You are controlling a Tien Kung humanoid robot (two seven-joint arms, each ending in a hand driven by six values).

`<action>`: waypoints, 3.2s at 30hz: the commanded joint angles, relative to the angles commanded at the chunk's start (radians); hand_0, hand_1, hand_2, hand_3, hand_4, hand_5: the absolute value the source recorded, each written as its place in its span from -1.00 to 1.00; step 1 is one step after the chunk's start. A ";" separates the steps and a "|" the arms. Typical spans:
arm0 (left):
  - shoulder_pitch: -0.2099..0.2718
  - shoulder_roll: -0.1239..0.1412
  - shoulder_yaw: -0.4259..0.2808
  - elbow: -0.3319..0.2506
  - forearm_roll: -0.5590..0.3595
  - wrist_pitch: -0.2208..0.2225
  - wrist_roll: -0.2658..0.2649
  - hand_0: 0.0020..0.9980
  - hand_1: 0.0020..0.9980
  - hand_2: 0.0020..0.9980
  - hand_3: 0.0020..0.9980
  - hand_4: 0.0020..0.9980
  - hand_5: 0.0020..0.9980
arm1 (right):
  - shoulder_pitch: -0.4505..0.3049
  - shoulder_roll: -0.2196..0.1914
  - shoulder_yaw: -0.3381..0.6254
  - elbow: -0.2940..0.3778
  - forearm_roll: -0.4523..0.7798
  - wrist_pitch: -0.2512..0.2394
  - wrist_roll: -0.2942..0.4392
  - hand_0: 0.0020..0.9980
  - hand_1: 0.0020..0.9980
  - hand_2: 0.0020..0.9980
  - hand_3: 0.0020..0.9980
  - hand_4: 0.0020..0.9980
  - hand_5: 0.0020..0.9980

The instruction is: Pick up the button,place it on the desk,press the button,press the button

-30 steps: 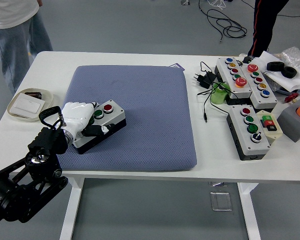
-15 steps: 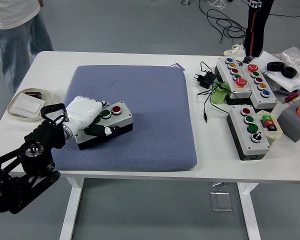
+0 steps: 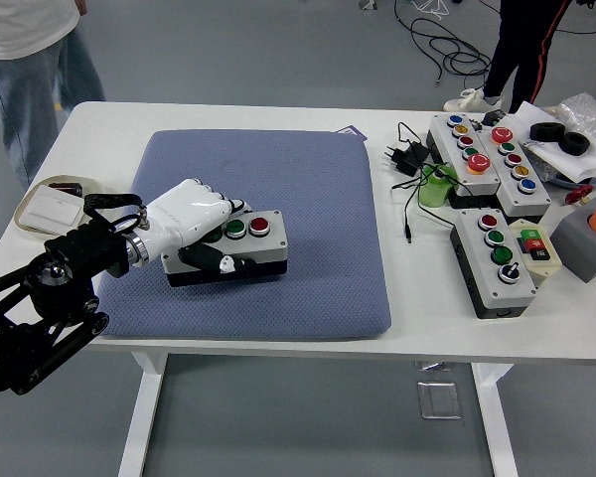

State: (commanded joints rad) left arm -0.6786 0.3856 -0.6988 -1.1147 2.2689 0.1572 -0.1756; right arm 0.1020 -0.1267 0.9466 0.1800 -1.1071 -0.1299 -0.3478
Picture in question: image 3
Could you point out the clear bubble wrap bag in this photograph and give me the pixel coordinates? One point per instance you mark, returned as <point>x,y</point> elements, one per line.
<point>583,114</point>

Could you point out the person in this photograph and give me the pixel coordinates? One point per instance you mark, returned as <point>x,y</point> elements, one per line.
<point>516,49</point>
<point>25,74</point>

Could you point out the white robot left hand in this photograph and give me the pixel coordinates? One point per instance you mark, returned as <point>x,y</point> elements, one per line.
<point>184,213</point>

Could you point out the small dark brown item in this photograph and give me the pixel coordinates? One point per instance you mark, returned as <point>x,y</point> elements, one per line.
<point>67,189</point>

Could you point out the white table leg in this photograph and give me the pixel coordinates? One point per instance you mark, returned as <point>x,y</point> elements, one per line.
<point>496,422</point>
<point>144,422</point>

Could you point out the blue-grey cushion mat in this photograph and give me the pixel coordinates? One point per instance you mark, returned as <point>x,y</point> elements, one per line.
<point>303,199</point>

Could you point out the small black device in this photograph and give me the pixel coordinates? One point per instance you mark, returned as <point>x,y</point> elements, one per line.
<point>491,119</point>

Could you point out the grey five-button control box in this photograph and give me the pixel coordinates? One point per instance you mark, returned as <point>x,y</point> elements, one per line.
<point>447,141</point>
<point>531,201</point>

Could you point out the grey four-button control box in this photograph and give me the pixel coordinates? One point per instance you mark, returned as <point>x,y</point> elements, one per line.
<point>273,248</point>
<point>496,298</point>

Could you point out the metal floor socket plate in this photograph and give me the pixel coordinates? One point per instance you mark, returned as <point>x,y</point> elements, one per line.
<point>439,400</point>

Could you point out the cream plastic tray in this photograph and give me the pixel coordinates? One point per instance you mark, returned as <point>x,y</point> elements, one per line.
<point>22,204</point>

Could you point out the purple-edged card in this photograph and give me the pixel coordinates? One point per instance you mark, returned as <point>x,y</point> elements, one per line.
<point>350,131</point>

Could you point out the cream three-button switch box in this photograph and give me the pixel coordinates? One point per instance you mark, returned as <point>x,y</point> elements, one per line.
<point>546,266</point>

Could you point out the green plastic cup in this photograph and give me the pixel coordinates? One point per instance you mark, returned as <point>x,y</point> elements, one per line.
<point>432,191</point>

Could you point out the grey foam block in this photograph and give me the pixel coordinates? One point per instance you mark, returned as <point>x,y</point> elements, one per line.
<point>581,248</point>

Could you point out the small metal floor bracket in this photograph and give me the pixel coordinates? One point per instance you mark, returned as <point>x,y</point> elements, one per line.
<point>432,366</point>

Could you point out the white wall switch plate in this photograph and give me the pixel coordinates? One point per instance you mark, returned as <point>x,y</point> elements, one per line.
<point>49,208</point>

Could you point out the black power adapter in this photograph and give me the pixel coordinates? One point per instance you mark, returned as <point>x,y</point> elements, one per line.
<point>409,159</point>

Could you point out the white foam sheet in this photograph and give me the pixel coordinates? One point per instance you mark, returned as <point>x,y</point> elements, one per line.
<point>576,164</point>

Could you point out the metal floor fitting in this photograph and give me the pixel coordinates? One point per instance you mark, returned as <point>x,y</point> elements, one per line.
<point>368,5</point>

